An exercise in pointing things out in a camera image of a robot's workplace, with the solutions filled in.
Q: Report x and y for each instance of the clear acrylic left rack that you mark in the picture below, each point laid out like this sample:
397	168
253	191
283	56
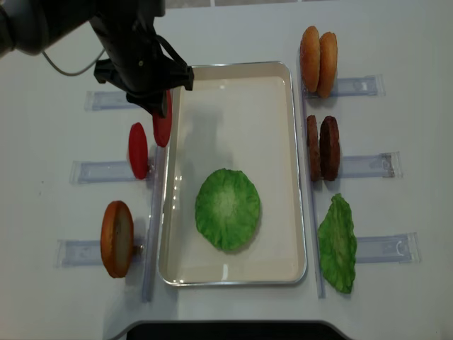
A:
72	253

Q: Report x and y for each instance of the red tomato slice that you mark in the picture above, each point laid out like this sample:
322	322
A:
138	151
162	125

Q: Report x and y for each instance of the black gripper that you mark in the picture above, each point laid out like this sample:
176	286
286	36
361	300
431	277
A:
140	62

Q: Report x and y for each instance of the green lettuce leaf in holder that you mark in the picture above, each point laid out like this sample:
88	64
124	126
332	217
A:
338	245

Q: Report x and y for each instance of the white rectangular tray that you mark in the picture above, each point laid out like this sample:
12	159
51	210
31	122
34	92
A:
240	117

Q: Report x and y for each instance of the golden bun top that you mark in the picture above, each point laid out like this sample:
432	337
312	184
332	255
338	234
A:
309	55

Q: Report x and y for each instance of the green lettuce leaf on tray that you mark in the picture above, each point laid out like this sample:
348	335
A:
227	209

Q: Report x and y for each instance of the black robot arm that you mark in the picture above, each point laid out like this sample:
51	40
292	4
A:
32	26

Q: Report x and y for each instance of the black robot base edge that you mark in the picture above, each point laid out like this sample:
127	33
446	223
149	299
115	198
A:
232	330

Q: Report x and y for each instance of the bun slice in left holder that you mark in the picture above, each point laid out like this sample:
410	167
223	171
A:
117	239

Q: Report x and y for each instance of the brown meat patty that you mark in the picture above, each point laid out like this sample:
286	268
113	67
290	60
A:
313	145
329	147

